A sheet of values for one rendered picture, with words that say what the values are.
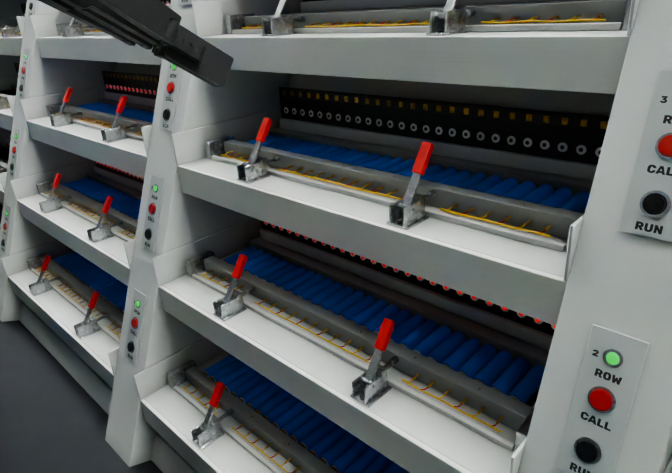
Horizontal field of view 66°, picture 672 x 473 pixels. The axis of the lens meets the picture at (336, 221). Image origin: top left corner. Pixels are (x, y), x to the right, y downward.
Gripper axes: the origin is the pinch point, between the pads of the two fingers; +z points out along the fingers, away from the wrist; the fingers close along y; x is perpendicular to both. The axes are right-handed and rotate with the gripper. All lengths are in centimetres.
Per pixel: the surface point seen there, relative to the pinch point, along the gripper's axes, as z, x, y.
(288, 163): 26.2, -3.5, -12.1
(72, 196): 30, -22, -83
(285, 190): 22.1, -7.6, -6.5
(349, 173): 25.9, -3.0, -0.3
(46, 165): 29, -18, -100
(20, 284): 29, -47, -92
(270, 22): 16.2, 12.6, -13.4
